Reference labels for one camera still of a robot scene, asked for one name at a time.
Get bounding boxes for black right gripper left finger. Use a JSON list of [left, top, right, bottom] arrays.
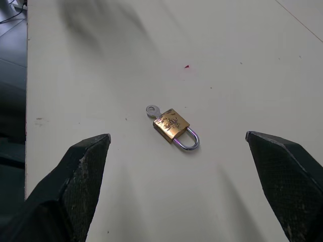
[[0, 133, 112, 242]]

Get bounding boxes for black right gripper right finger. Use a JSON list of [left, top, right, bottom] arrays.
[[245, 131, 323, 242]]

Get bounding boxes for small silver key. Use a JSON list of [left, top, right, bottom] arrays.
[[145, 104, 165, 120]]

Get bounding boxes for brass padlock with steel shackle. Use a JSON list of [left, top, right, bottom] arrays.
[[152, 108, 200, 152]]

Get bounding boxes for white furniture leg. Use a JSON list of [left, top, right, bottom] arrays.
[[0, 0, 16, 15]]

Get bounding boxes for black cable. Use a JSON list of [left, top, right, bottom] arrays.
[[0, 2, 27, 24]]

